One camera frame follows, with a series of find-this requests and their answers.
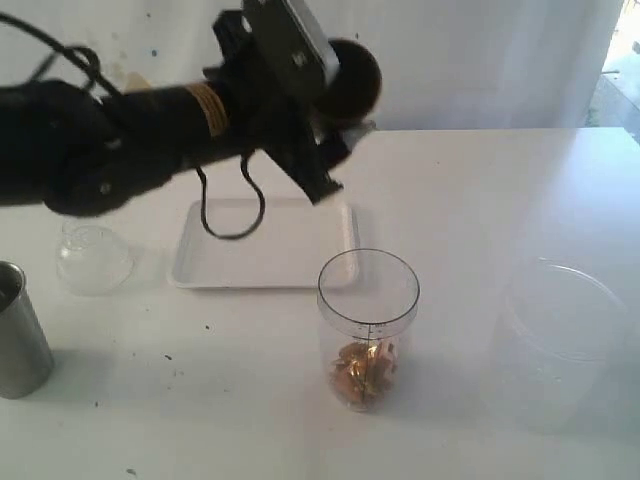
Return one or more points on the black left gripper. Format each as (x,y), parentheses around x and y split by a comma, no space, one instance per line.
(264,117)

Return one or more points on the clear dome lid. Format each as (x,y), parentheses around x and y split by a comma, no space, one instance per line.
(91,260)

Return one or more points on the brown wooden cup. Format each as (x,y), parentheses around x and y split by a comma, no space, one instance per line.
(354,91)

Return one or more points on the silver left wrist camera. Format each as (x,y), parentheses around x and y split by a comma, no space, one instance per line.
(293,45)

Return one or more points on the pile of coins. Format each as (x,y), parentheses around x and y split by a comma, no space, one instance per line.
(364,372)

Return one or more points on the clear measuring jar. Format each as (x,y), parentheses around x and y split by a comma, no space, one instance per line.
(365,294)

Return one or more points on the white rectangular tray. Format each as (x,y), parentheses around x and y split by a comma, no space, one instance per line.
(287,251)

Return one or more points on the large clear plastic container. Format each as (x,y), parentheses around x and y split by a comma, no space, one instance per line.
(556,332)

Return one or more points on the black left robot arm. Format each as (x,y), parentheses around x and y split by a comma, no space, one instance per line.
(73,142)

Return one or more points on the stainless steel cup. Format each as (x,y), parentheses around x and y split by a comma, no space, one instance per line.
(26,358)

